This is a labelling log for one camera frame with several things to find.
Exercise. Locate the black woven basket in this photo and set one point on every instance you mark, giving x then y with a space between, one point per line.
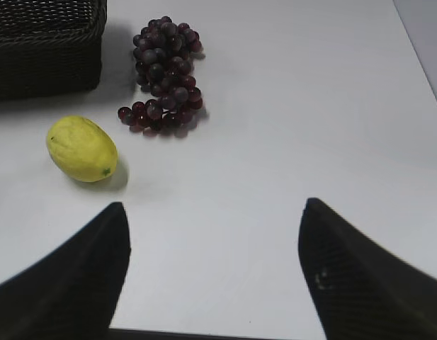
49 48

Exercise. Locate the dark red grape bunch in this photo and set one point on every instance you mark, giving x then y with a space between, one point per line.
164 52

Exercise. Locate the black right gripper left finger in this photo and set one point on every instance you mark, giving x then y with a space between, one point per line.
73 292

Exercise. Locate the yellow lemon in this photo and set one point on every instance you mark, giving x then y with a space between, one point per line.
81 149

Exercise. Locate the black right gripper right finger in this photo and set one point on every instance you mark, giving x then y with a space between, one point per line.
360 290

